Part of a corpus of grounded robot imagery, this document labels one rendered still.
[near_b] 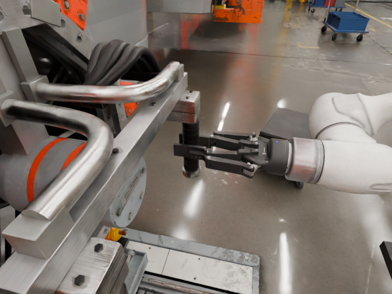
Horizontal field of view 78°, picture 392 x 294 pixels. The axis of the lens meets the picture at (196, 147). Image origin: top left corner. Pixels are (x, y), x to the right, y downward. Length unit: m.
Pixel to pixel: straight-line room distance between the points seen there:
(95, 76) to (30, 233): 0.29
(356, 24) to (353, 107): 5.24
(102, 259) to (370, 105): 0.58
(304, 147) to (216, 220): 1.00
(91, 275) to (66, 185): 0.07
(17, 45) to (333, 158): 0.53
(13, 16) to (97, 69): 0.12
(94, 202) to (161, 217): 1.22
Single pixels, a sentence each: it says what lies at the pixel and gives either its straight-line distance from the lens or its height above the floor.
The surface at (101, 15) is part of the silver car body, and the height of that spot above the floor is 1.03.
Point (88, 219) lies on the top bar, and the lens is 0.24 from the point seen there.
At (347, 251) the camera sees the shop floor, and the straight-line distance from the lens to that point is 1.53.
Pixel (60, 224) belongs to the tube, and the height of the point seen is 0.99.
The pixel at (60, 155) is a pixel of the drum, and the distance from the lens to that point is 0.42.
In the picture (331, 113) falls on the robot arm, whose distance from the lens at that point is 0.62.
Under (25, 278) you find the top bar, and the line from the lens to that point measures 0.22.
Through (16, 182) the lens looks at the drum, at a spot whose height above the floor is 0.89.
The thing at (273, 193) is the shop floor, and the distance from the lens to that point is 1.63.
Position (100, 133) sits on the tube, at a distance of 0.26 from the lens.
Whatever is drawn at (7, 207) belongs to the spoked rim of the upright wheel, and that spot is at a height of 0.78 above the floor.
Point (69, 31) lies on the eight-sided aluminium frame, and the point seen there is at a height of 1.06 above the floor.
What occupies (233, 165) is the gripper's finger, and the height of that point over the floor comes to 0.84.
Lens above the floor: 1.15
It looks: 37 degrees down
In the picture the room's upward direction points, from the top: straight up
